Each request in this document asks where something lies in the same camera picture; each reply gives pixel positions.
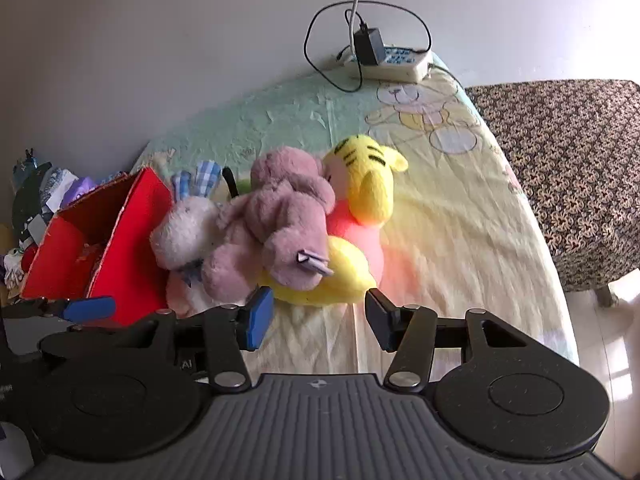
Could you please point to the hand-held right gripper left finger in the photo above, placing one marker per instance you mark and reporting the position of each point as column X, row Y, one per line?
column 257, row 316

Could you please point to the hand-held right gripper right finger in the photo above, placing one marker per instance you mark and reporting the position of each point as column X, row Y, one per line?
column 377, row 319

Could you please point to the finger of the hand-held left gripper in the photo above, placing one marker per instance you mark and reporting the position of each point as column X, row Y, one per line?
column 90, row 308

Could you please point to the red cardboard box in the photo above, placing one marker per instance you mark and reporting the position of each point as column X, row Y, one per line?
column 135, row 240

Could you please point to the pink plush bear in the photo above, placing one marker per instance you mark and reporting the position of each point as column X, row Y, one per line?
column 280, row 210

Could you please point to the white plush rabbit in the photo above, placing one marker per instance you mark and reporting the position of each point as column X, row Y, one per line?
column 185, row 230

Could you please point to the yellow plush tiger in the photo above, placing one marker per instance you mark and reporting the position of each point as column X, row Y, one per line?
column 370, row 185

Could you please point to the red plush toy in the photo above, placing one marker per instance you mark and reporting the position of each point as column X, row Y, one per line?
column 28, row 259

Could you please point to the dark green bag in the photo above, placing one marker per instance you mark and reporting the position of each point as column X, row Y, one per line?
column 30, row 200

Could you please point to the blue pen holder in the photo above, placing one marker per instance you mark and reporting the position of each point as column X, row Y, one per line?
column 25, row 166

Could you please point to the furniture leg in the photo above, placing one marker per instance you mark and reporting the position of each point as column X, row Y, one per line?
column 607, row 296

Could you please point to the black power adapter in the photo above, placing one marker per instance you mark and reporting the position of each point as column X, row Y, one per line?
column 369, row 47

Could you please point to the white power strip with charger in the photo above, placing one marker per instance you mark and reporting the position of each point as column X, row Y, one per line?
column 306, row 42

